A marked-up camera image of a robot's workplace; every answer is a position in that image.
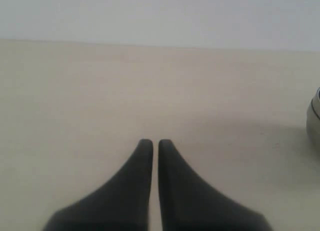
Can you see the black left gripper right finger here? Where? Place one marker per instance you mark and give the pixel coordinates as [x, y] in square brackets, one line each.
[189, 203]

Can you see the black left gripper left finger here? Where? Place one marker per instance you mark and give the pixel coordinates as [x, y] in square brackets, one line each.
[121, 204]

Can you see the smooth steel bowl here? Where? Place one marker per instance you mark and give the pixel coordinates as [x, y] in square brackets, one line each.
[313, 123]

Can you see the dimpled steel bowl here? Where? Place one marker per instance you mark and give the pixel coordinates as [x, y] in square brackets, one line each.
[315, 103]

